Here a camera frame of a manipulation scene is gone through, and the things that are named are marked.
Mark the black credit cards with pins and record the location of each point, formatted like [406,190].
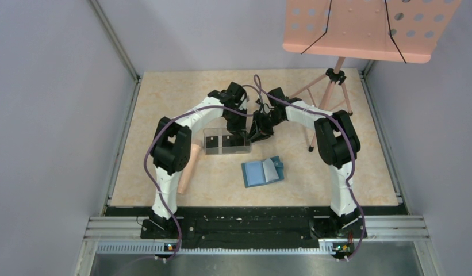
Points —
[221,141]

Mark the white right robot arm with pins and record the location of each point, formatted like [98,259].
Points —
[337,144]

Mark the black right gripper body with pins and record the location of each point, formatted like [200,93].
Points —
[269,119]

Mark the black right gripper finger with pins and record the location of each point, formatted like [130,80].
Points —
[254,134]
[264,132]

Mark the pink music stand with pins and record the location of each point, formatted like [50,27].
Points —
[395,31]

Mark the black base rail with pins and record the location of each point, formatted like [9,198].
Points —
[255,228]

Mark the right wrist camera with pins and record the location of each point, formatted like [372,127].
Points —
[265,109]

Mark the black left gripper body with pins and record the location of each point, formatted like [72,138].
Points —
[236,121]

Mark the clear acrylic card box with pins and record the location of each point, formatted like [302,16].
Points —
[220,151]

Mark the blue leather card holder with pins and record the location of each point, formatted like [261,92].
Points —
[262,172]

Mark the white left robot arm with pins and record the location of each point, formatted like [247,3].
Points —
[171,150]

